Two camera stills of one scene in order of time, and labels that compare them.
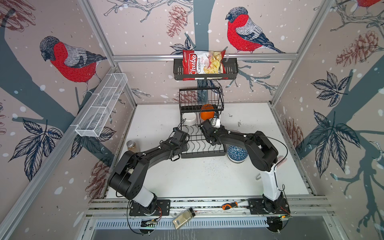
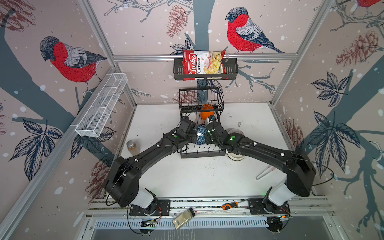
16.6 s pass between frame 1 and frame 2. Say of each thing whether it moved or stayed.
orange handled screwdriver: stayed
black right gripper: stayed
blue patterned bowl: moved
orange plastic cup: stayed
